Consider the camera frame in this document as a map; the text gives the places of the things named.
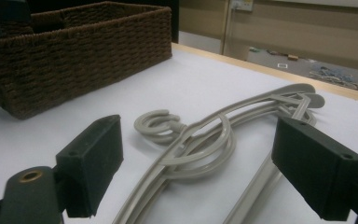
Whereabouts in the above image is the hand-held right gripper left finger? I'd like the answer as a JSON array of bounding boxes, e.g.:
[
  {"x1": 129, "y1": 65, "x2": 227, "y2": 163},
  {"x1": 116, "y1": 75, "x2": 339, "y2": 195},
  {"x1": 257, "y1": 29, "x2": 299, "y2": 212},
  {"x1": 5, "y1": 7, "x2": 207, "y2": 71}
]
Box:
[{"x1": 55, "y1": 114, "x2": 125, "y2": 218}]

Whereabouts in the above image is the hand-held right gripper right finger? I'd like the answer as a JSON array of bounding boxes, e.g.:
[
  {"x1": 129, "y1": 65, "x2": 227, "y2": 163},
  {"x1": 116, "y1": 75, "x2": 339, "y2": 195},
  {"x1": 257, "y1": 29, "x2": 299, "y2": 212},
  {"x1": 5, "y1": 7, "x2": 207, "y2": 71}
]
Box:
[{"x1": 270, "y1": 116, "x2": 358, "y2": 222}]

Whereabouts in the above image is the grey plastic clothes hanger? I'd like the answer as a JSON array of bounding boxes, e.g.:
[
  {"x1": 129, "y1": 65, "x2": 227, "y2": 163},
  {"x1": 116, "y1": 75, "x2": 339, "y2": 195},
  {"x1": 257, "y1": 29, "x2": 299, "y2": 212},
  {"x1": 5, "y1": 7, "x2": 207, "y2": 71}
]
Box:
[
  {"x1": 111, "y1": 82, "x2": 317, "y2": 224},
  {"x1": 117, "y1": 92, "x2": 326, "y2": 224}
]

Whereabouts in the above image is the brown woven basket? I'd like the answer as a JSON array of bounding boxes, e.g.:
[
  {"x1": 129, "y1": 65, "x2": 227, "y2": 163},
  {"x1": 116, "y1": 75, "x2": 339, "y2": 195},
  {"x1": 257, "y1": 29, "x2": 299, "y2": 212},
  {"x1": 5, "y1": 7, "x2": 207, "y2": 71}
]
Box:
[{"x1": 0, "y1": 0, "x2": 173, "y2": 120}]

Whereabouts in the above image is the tangled cable bundle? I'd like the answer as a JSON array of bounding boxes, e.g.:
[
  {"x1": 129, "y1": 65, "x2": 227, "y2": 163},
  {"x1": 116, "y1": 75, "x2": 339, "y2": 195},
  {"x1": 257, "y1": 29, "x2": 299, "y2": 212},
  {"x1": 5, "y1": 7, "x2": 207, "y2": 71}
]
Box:
[{"x1": 308, "y1": 65, "x2": 358, "y2": 91}]

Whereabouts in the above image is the white wall socket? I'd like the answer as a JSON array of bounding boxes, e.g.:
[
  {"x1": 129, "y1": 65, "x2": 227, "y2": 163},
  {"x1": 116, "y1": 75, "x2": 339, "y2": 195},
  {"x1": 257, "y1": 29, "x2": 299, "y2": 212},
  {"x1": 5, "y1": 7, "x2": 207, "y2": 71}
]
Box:
[{"x1": 230, "y1": 0, "x2": 255, "y2": 12}]

